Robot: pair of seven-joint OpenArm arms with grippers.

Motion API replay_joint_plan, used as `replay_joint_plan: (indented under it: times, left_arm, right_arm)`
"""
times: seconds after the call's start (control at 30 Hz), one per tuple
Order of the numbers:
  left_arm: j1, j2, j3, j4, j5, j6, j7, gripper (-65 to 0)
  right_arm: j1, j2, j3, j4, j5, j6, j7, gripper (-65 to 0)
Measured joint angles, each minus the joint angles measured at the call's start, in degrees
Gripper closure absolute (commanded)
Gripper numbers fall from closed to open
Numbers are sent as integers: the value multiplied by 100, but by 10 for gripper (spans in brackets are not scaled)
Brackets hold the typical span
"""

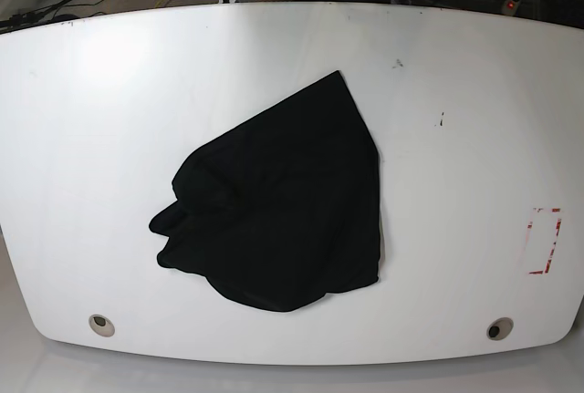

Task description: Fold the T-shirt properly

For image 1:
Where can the black T-shirt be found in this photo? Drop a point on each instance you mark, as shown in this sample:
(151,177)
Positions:
(283,209)

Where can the red tape rectangle marking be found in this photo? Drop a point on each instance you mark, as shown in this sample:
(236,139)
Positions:
(541,240)

